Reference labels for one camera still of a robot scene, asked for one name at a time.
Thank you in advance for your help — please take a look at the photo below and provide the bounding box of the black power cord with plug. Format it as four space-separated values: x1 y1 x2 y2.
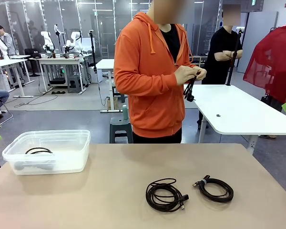
183 76 198 103
14 147 56 171

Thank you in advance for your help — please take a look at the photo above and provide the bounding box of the thin black USB cable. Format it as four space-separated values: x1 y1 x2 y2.
145 177 190 213

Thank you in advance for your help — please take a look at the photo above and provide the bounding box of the orange-sleeved right forearm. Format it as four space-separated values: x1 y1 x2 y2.
113 70 177 96

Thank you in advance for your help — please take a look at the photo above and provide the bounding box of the white floor unit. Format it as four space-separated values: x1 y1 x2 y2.
89 66 101 84

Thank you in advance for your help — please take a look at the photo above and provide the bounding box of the thick braided black USB cable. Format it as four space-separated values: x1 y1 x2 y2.
193 175 235 204

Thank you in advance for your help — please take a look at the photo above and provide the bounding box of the clear plastic storage container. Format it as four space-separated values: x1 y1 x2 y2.
1 129 91 176

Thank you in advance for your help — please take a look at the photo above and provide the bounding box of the black flat case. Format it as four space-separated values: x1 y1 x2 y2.
49 77 68 85

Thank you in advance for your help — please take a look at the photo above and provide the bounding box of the black bag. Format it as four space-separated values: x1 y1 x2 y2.
260 94 273 105

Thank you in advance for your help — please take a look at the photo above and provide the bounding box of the black camera tripod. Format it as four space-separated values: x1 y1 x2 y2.
88 30 99 72

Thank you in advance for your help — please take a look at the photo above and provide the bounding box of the grey partition door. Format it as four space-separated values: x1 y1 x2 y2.
237 11 278 73

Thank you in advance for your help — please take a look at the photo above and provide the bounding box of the grey-green plastic stool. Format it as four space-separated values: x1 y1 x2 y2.
109 116 133 144

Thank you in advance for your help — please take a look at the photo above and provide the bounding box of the grey step stool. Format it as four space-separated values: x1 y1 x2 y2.
66 75 82 94

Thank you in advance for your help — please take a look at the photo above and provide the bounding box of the person's left hand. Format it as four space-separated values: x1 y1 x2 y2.
194 66 207 81

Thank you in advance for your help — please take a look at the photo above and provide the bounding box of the white rounded table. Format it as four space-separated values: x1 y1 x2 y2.
184 84 286 155

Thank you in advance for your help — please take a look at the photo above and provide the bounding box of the seated person in jeans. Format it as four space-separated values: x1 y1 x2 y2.
0 89 10 119

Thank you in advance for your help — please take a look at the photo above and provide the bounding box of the person's right hand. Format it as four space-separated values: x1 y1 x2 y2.
174 65 198 86

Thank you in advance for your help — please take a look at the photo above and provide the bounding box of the wooden shoe rack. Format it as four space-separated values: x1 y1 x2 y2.
189 54 209 70

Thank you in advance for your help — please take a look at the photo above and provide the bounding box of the person in black t-shirt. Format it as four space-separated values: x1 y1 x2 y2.
197 4 244 131

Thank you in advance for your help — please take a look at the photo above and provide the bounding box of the black office chair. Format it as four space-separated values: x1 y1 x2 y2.
24 48 42 77

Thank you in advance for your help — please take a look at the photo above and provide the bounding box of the red hairdresser cape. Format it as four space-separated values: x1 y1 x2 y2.
243 23 286 105

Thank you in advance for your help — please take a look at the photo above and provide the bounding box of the cardboard box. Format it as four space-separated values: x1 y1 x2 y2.
106 96 119 110

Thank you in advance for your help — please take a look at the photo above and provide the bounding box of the white lab workbench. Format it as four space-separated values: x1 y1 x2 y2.
35 53 92 95

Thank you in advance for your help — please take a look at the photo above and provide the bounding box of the person in orange hoodie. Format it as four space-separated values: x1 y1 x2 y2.
113 0 207 144

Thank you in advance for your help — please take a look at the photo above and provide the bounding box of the seated person in grey hoodie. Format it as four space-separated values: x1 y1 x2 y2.
0 25 16 57

